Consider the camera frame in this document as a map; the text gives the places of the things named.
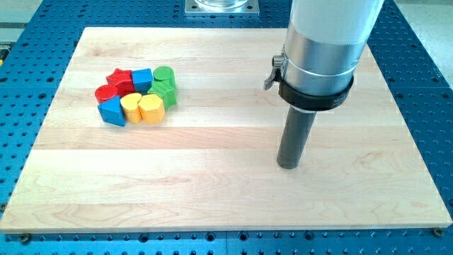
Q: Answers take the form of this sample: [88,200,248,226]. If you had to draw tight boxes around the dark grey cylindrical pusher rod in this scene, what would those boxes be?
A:
[277,106,316,169]

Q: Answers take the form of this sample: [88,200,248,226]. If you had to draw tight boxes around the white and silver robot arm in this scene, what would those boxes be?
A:
[265,0,384,169]

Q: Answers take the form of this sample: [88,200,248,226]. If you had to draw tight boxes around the blue triangle block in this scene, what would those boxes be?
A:
[98,96,125,127]

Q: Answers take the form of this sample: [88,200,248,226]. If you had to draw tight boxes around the green star block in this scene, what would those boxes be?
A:
[147,81,177,111]

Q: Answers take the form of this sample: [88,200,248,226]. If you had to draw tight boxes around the green cylinder block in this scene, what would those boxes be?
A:
[153,66,176,89]

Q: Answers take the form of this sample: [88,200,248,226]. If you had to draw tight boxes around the light wooden board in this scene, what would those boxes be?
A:
[1,27,452,234]

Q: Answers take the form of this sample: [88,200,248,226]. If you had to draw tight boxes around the yellow hexagon block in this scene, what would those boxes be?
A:
[138,94,166,124]

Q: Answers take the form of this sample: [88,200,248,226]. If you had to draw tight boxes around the blue cube block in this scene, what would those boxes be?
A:
[132,69,154,92]

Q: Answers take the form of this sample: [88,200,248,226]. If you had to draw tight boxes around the yellow heart block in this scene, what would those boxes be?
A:
[120,93,142,124]

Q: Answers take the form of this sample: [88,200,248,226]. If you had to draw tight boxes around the red star block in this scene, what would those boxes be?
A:
[106,69,136,97]

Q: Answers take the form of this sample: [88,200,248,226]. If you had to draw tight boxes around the red cylinder block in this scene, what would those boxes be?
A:
[94,84,117,104]

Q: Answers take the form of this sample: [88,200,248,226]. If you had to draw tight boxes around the black clamp ring with lever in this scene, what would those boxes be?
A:
[263,55,355,113]

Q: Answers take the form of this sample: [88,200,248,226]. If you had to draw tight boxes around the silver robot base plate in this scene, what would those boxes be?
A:
[184,0,260,16]

